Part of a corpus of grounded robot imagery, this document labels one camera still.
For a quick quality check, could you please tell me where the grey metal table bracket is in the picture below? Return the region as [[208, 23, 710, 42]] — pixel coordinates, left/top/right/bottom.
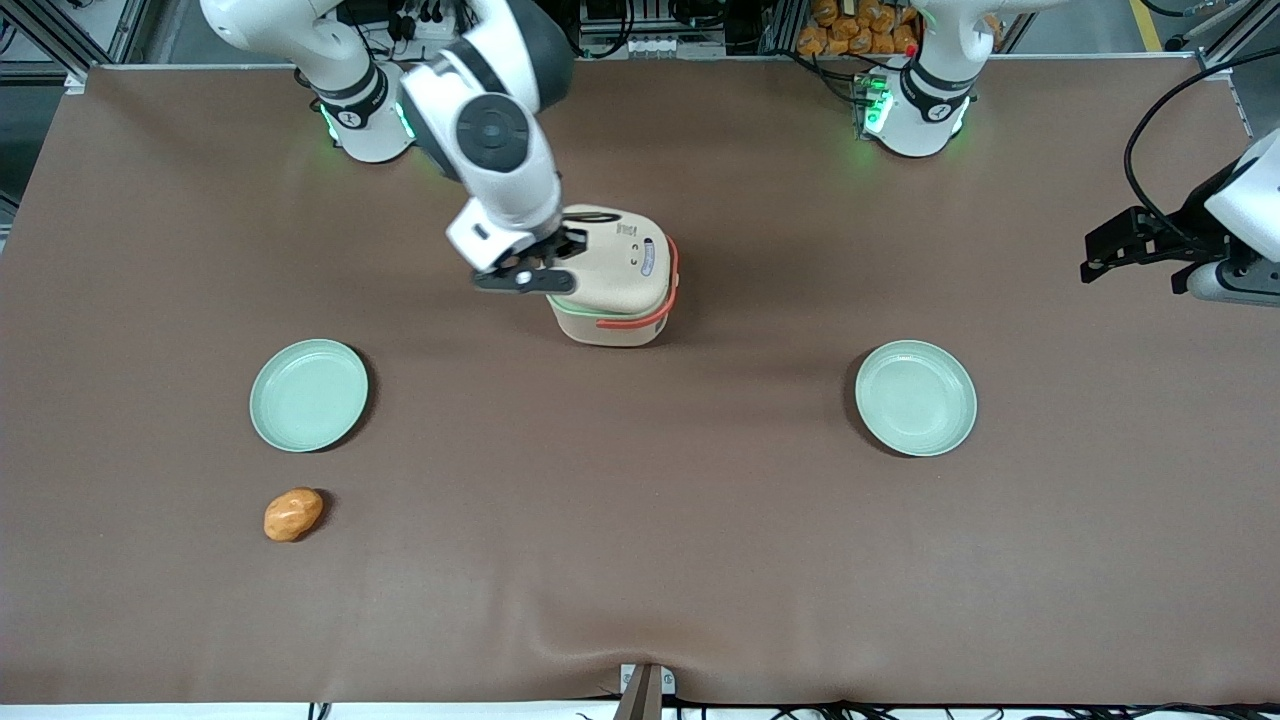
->
[[618, 662, 677, 720]]

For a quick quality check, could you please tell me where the bag of orange bread rolls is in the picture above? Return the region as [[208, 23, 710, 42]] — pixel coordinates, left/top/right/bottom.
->
[[797, 0, 921, 57]]

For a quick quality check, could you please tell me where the cream lunch box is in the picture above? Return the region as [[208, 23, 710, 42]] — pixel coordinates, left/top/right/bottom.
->
[[545, 205, 681, 348]]

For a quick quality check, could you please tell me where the brown table mat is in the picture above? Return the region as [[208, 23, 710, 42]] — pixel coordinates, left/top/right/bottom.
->
[[0, 58, 1280, 706]]

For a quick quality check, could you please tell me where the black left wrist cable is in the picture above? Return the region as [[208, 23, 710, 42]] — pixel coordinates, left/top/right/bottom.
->
[[1124, 48, 1280, 251]]

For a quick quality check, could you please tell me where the white power strip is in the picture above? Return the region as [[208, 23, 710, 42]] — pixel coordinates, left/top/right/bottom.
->
[[388, 0, 473, 43]]

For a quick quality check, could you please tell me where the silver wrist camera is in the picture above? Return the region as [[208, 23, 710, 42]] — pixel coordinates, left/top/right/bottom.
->
[[1188, 260, 1280, 307]]

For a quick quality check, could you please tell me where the pale green round plate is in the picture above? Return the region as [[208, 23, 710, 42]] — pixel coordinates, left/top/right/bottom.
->
[[854, 340, 978, 458], [249, 339, 370, 453]]

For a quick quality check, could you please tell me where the orange-brown bread roll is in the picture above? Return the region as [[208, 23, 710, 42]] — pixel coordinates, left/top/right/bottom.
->
[[263, 487, 325, 543]]

